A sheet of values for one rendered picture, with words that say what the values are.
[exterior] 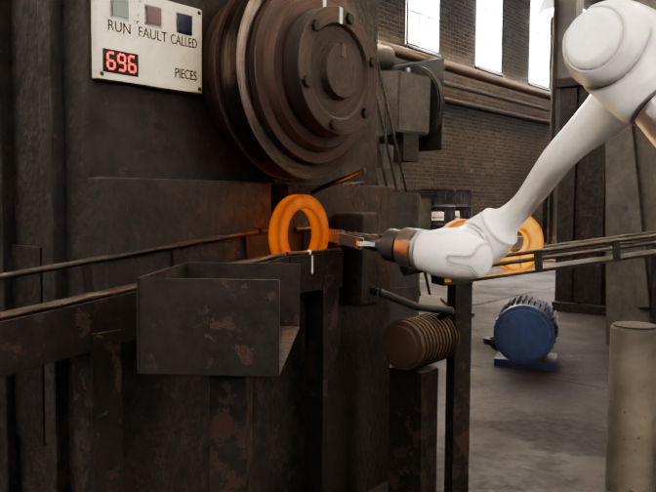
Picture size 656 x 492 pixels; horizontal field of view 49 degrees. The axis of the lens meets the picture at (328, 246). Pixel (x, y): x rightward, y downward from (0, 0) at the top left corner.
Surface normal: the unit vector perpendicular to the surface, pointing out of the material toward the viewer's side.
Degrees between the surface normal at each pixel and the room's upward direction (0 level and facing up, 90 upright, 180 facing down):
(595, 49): 81
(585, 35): 85
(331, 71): 90
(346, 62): 90
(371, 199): 90
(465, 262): 100
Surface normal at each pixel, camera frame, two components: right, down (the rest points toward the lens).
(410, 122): 0.71, 0.07
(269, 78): -0.21, 0.22
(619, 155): -0.80, 0.04
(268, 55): -0.22, 0.00
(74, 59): -0.63, 0.04
